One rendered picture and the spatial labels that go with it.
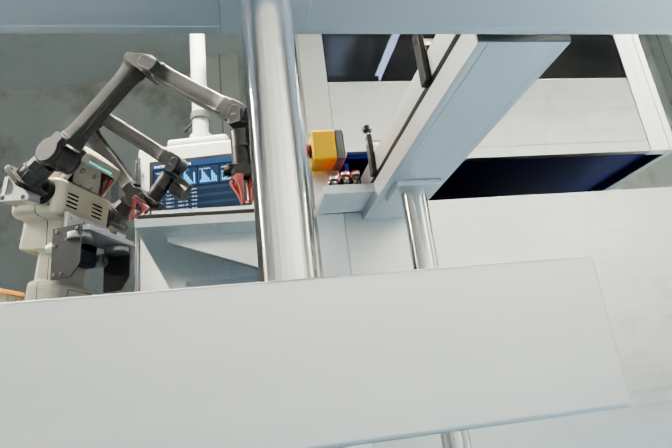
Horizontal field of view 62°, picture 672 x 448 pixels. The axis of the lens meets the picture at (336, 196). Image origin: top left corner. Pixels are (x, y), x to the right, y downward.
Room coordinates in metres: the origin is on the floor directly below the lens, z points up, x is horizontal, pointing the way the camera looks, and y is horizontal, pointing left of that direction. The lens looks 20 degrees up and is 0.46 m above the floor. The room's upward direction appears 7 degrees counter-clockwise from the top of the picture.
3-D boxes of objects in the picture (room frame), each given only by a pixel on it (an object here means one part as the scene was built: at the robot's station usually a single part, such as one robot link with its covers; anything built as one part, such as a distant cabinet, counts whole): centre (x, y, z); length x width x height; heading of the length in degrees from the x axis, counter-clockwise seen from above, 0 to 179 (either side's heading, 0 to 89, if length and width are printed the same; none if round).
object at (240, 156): (1.34, 0.23, 1.06); 0.10 x 0.07 x 0.07; 116
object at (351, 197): (1.18, -0.03, 0.87); 0.14 x 0.13 x 0.02; 101
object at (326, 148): (1.18, 0.01, 1.00); 0.08 x 0.07 x 0.07; 101
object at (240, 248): (1.31, 0.24, 0.80); 0.34 x 0.03 x 0.13; 101
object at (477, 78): (0.93, -0.18, 0.92); 0.69 x 0.15 x 0.16; 11
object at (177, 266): (1.56, 0.28, 0.87); 0.70 x 0.48 x 0.02; 11
